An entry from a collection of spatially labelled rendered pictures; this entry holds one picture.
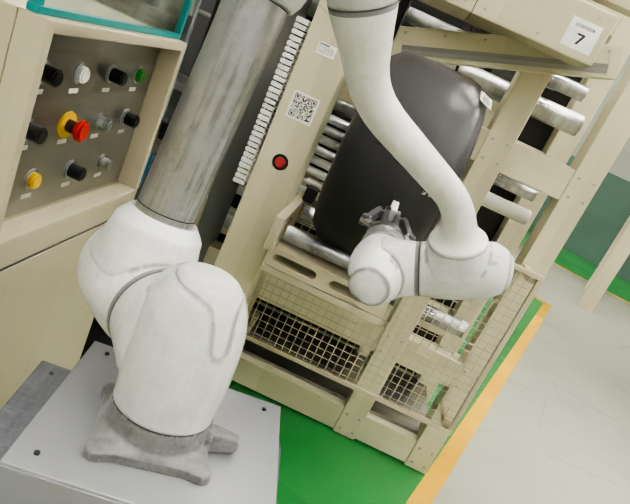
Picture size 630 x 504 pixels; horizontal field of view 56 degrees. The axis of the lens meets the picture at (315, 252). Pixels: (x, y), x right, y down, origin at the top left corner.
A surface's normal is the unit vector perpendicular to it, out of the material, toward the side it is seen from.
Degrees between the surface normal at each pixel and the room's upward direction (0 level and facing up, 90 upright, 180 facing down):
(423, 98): 48
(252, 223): 90
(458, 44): 90
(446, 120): 54
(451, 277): 104
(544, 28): 90
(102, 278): 72
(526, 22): 90
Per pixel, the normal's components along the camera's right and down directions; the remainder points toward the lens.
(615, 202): -0.46, 0.11
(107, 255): -0.59, -0.23
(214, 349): 0.61, 0.22
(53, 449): 0.39, -0.89
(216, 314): 0.58, -0.04
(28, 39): -0.15, 0.27
